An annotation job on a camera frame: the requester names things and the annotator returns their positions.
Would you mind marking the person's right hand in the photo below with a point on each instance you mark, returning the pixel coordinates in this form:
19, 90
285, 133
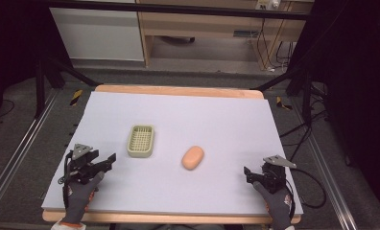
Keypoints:
279, 204

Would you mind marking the black metal frame bar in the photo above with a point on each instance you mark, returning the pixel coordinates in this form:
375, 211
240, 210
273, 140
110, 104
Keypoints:
178, 9

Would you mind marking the yellow black floor tape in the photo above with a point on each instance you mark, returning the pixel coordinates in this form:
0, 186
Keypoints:
282, 103
76, 97

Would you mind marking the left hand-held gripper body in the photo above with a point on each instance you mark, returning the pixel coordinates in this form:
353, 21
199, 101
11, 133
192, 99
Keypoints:
81, 161

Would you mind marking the person's left hand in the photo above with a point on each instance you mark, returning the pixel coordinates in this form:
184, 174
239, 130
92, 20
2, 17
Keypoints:
79, 198

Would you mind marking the white cabinet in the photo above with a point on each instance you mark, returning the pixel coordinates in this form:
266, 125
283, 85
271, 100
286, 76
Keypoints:
98, 33

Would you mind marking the white foam board mat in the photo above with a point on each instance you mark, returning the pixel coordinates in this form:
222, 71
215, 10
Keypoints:
191, 121

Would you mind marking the green slotted soap dish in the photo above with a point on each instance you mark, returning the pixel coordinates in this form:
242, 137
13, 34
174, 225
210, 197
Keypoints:
140, 141

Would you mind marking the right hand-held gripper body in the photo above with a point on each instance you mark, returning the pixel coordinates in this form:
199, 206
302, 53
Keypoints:
274, 174

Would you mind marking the aluminium floor rail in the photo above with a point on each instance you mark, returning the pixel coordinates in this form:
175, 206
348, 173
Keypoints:
15, 153
328, 179

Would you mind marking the white power strip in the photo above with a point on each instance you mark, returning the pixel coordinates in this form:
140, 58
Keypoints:
268, 4

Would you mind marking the wooden desk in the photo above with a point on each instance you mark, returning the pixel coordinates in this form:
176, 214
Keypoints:
204, 27

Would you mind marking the black metal stand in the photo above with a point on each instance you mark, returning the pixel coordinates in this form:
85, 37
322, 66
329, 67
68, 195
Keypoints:
40, 86
306, 92

